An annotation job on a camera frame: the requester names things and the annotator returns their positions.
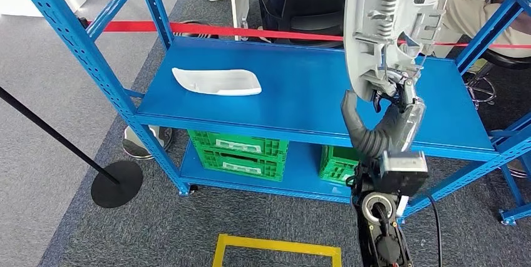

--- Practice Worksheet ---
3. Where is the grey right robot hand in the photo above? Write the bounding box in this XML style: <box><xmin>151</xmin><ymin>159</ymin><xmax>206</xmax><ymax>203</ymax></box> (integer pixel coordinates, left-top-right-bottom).
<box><xmin>341</xmin><ymin>70</ymin><xmax>427</xmax><ymax>154</ymax></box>

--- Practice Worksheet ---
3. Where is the silver plastic wheel hubcap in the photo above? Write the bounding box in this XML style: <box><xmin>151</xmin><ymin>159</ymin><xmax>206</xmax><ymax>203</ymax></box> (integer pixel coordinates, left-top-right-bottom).
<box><xmin>343</xmin><ymin>0</ymin><xmax>461</xmax><ymax>104</ymax></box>

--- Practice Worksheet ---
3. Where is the blue metal shelf rack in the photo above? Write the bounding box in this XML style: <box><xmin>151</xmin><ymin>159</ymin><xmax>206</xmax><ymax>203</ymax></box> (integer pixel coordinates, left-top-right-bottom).
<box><xmin>6</xmin><ymin>0</ymin><xmax>531</xmax><ymax>226</ymax></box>

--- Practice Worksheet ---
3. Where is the white plastic tray part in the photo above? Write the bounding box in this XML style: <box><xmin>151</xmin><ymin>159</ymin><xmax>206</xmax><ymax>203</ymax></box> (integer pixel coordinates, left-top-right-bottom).
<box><xmin>172</xmin><ymin>67</ymin><xmax>262</xmax><ymax>97</ymax></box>

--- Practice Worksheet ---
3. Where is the chrome round base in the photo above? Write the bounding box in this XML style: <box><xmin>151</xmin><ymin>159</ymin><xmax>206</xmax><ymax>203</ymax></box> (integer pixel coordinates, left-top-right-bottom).
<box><xmin>506</xmin><ymin>159</ymin><xmax>530</xmax><ymax>179</ymax></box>

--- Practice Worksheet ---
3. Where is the black stool with chrome base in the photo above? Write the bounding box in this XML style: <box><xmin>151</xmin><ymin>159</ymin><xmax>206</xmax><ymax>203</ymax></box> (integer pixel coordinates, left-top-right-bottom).
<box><xmin>464</xmin><ymin>49</ymin><xmax>531</xmax><ymax>110</ymax></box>

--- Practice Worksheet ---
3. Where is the red barrier belt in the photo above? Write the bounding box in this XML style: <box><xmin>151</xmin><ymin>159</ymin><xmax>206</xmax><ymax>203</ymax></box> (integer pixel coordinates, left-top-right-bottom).
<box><xmin>101</xmin><ymin>21</ymin><xmax>531</xmax><ymax>50</ymax></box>

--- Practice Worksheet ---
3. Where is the black stanchion with round base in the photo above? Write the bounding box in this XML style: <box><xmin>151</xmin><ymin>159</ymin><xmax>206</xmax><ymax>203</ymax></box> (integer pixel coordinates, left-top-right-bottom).
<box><xmin>0</xmin><ymin>86</ymin><xmax>144</xmax><ymax>209</ymax></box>

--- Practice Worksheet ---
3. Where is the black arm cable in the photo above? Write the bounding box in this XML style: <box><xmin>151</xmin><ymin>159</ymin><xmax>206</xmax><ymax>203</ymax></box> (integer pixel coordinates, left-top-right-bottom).
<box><xmin>423</xmin><ymin>194</ymin><xmax>443</xmax><ymax>267</ymax></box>

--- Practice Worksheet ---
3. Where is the chrome stanchion post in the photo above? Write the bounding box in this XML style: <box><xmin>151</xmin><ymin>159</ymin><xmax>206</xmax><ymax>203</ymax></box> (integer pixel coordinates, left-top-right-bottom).
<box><xmin>78</xmin><ymin>17</ymin><xmax>175</xmax><ymax>161</ymax></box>

